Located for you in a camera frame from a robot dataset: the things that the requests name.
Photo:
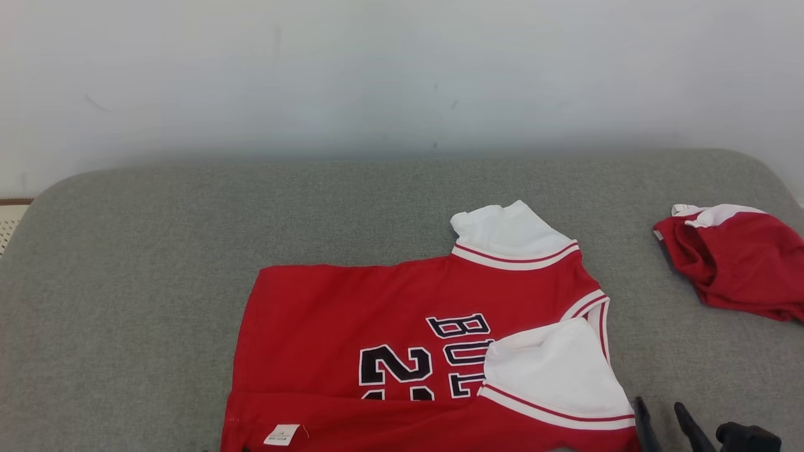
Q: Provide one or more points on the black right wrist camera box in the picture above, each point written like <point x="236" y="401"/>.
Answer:
<point x="747" y="439"/>

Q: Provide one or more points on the red jersey with black lettering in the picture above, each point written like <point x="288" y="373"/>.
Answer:
<point x="326" y="314"/>

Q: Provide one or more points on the red shorts with white waistband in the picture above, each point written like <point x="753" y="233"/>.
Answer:
<point x="741" y="263"/>

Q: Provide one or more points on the grey fabric sofa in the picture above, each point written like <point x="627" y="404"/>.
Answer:
<point x="157" y="282"/>

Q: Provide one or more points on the white perforated laundry basket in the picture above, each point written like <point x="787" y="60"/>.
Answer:
<point x="9" y="229"/>

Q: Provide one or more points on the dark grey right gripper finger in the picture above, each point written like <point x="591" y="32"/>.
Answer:
<point x="694" y="436"/>
<point x="644" y="430"/>

